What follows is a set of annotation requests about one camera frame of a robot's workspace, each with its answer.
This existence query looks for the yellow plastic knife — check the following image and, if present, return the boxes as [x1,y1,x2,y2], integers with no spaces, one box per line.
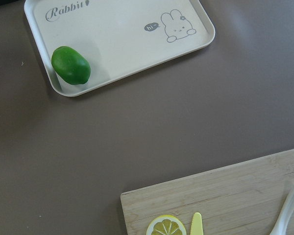
[190,212,203,235]

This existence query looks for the wooden cutting board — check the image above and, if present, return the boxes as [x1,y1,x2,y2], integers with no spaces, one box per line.
[121,149,294,235]

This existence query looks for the lemon slice near handle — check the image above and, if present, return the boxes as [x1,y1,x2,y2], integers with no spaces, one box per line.
[146,215,187,235]

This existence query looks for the cream rabbit tray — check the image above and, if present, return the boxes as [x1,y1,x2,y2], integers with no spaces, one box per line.
[24,0,215,97]

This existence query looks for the green lime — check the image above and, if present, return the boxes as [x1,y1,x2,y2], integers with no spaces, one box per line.
[51,46,91,85]

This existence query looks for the white ceramic spoon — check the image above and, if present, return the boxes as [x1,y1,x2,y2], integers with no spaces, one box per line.
[270,187,294,235]

